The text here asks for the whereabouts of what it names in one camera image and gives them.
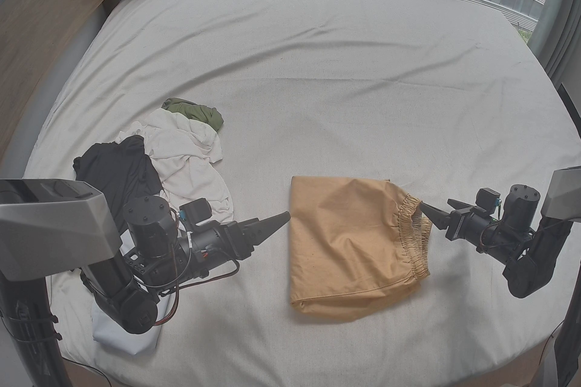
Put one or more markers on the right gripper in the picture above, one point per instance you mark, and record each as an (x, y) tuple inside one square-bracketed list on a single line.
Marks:
[(470, 225)]

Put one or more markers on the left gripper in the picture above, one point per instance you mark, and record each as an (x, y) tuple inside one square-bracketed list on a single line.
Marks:
[(213, 247)]

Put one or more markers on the tan shorts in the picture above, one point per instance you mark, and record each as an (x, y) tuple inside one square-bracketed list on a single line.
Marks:
[(345, 240)]

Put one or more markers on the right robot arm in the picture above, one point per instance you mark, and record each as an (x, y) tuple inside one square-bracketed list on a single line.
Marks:
[(522, 203)]

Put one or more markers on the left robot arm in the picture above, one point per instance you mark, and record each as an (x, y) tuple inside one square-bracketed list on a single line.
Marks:
[(54, 226)]

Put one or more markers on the bed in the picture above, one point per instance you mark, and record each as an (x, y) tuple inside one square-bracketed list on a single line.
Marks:
[(317, 58)]

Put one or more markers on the cream white garment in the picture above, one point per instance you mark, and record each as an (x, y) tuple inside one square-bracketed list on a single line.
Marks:
[(190, 176)]

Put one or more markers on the black garment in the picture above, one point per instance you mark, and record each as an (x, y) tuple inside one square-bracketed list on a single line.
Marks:
[(118, 172)]

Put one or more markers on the bluish white garment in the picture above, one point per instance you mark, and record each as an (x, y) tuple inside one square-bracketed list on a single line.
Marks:
[(122, 335)]

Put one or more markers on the green garment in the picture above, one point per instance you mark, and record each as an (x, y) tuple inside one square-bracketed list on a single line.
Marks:
[(195, 111)]

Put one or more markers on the grey-green curtain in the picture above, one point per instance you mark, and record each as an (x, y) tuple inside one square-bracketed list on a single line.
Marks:
[(563, 13)]

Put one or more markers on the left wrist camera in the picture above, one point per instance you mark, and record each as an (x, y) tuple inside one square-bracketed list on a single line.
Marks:
[(197, 210)]

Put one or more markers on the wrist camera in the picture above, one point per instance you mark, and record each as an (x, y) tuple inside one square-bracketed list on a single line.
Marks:
[(488, 198), (197, 210)]

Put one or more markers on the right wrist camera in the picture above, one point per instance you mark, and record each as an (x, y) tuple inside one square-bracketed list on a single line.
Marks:
[(488, 198)]

